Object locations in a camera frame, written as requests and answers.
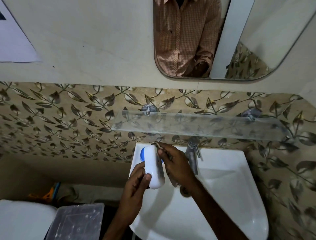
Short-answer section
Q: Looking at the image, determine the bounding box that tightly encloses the person's left hand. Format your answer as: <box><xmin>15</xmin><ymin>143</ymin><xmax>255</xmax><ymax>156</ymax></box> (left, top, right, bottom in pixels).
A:
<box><xmin>120</xmin><ymin>162</ymin><xmax>152</xmax><ymax>218</ymax></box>

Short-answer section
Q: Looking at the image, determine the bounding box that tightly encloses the person's right forearm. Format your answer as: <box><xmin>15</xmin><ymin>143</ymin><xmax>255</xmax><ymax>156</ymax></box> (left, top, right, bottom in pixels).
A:
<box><xmin>190</xmin><ymin>180</ymin><xmax>249</xmax><ymax>240</ymax></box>

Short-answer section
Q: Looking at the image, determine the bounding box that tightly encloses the orange and blue tool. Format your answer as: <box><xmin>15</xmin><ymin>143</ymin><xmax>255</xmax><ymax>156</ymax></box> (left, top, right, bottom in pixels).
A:
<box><xmin>28</xmin><ymin>182</ymin><xmax>61</xmax><ymax>202</ymax></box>

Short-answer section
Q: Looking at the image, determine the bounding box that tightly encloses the metal sink drain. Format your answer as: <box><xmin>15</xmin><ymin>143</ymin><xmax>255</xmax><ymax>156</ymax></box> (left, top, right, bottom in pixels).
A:
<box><xmin>180</xmin><ymin>185</ymin><xmax>192</xmax><ymax>198</ymax></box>

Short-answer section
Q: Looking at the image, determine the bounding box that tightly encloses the white toilet tank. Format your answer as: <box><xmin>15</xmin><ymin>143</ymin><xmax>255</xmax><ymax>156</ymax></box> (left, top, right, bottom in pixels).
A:
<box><xmin>0</xmin><ymin>199</ymin><xmax>58</xmax><ymax>240</ymax></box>

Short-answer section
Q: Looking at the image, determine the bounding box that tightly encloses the white ceramic sink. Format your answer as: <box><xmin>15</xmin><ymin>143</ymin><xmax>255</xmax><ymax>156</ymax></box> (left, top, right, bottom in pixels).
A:
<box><xmin>128</xmin><ymin>143</ymin><xmax>269</xmax><ymax>240</ymax></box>

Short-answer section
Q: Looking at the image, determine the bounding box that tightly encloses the person's right hand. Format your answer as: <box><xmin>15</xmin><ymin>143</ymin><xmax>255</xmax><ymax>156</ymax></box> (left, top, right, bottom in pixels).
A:
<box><xmin>157</xmin><ymin>143</ymin><xmax>198</xmax><ymax>190</ymax></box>

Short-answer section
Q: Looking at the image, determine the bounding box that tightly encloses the white paper sheet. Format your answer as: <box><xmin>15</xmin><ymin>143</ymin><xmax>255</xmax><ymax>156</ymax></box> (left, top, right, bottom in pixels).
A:
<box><xmin>0</xmin><ymin>0</ymin><xmax>41</xmax><ymax>63</ymax></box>

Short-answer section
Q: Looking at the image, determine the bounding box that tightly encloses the clear plastic container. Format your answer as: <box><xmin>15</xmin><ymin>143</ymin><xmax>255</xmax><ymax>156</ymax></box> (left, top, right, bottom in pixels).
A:
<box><xmin>46</xmin><ymin>203</ymin><xmax>105</xmax><ymax>240</ymax></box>

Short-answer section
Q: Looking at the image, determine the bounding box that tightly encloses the chrome shelf bracket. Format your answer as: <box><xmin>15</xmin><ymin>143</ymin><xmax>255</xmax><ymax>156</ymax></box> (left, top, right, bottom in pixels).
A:
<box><xmin>141</xmin><ymin>104</ymin><xmax>158</xmax><ymax>115</ymax></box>
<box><xmin>241</xmin><ymin>108</ymin><xmax>263</xmax><ymax>121</ymax></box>

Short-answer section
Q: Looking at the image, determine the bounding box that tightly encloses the rounded wall mirror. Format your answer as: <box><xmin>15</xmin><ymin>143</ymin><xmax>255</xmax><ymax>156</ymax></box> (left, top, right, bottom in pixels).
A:
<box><xmin>153</xmin><ymin>0</ymin><xmax>316</xmax><ymax>81</ymax></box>

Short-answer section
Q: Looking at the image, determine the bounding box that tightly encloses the chrome faucet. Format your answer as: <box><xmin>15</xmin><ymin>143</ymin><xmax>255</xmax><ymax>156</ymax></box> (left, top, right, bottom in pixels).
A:
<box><xmin>185</xmin><ymin>137</ymin><xmax>202</xmax><ymax>176</ymax></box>

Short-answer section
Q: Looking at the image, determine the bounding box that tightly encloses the clear glass shelf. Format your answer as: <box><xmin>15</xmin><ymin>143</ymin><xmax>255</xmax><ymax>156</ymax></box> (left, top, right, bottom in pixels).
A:
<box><xmin>111</xmin><ymin>110</ymin><xmax>288</xmax><ymax>142</ymax></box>

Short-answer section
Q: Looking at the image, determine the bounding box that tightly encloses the person's left forearm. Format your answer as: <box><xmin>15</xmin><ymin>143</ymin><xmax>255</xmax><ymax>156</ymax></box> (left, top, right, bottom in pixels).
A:
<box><xmin>102</xmin><ymin>210</ymin><xmax>139</xmax><ymax>240</ymax></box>

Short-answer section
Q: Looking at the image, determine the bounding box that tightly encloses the white plastic case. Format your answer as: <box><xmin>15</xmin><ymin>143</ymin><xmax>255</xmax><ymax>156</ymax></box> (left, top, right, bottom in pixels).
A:
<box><xmin>144</xmin><ymin>145</ymin><xmax>165</xmax><ymax>190</ymax></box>

